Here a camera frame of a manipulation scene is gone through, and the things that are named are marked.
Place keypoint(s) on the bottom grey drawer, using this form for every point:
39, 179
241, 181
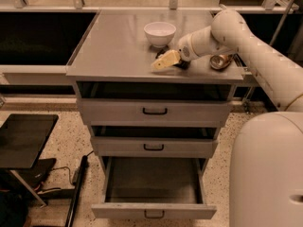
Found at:
154, 188

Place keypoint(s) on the dark side table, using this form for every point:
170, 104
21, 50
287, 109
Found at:
22, 139

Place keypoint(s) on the gold soda can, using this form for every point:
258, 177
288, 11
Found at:
219, 62

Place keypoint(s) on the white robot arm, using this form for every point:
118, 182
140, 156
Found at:
266, 167

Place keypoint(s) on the black pole on floor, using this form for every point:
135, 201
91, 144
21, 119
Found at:
76, 193

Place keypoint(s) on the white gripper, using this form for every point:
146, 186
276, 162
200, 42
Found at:
185, 51

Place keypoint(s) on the middle grey drawer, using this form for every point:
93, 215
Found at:
180, 142

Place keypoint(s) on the grey drawer cabinet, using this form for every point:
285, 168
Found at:
117, 50

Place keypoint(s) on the top grey drawer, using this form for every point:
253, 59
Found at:
153, 104

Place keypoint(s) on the metal clamp rod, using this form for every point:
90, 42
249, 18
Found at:
282, 20

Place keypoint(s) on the grey drawer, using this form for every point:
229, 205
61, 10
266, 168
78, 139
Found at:
180, 142
153, 104
154, 188

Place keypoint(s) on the white ceramic bowl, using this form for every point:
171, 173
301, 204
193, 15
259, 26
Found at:
159, 34

